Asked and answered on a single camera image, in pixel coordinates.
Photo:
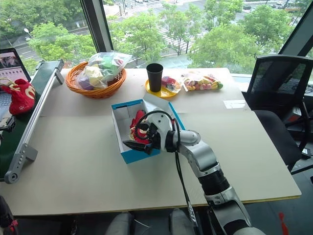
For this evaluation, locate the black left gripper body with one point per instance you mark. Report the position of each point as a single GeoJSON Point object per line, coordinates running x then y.
{"type": "Point", "coordinates": [7, 123]}

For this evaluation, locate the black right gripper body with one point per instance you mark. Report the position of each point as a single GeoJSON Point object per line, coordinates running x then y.
{"type": "Point", "coordinates": [156, 143]}

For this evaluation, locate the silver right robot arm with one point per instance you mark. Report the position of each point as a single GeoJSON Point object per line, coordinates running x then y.
{"type": "Point", "coordinates": [203, 156]}

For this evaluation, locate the blue and white shoebox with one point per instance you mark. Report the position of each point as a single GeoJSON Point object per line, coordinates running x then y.
{"type": "Point", "coordinates": [119, 122]}

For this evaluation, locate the red cloth bag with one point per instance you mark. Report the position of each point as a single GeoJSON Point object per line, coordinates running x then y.
{"type": "Point", "coordinates": [22, 100]}

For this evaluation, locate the yellow plate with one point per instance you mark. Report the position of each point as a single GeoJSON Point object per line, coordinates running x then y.
{"type": "Point", "coordinates": [166, 94]}

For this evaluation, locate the black plastic cup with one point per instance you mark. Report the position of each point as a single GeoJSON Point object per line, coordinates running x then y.
{"type": "Point", "coordinates": [155, 77]}

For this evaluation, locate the small clear bag, red items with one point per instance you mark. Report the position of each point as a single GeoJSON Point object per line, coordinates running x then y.
{"type": "Point", "coordinates": [171, 83]}

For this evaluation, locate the open laptop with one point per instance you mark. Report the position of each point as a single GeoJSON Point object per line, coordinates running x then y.
{"type": "Point", "coordinates": [11, 66]}

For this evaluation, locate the orange woven basket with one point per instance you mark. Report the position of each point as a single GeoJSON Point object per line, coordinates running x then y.
{"type": "Point", "coordinates": [97, 91]}

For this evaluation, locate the clear bag of colourful toys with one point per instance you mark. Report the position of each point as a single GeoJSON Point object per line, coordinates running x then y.
{"type": "Point", "coordinates": [102, 71]}

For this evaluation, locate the clear bag of colourful sweets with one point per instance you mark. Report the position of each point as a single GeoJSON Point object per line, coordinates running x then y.
{"type": "Point", "coordinates": [203, 83]}

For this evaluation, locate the grey rounded shape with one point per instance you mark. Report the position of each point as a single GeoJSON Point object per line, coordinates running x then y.
{"type": "Point", "coordinates": [179, 222]}
{"type": "Point", "coordinates": [121, 225]}

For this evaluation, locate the clear tape patch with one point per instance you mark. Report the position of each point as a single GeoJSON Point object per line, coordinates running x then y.
{"type": "Point", "coordinates": [234, 104]}

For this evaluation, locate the black window mullion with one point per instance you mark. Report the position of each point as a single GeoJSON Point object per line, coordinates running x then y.
{"type": "Point", "coordinates": [298, 31]}
{"type": "Point", "coordinates": [97, 24]}

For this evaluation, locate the black mesh office chair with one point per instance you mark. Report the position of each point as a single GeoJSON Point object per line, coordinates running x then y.
{"type": "Point", "coordinates": [276, 80]}

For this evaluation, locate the red object on floor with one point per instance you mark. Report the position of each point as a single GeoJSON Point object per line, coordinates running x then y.
{"type": "Point", "coordinates": [282, 224]}

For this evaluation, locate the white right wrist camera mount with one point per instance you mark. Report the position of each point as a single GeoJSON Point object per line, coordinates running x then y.
{"type": "Point", "coordinates": [162, 122]}

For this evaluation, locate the green conveyor belt, aluminium frame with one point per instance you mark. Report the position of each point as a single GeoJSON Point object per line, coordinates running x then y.
{"type": "Point", "coordinates": [36, 102]}

